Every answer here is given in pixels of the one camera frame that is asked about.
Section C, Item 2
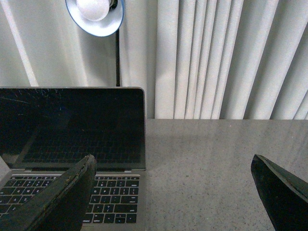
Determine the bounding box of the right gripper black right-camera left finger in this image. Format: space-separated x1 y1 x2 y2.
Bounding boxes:
0 154 96 231

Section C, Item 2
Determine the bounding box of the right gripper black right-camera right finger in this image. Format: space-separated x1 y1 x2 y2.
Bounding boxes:
251 154 308 231

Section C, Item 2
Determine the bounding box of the grey laptop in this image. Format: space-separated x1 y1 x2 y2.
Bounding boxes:
0 87 146 231

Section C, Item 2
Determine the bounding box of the white curtain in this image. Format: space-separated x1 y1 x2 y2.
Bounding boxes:
0 0 308 119

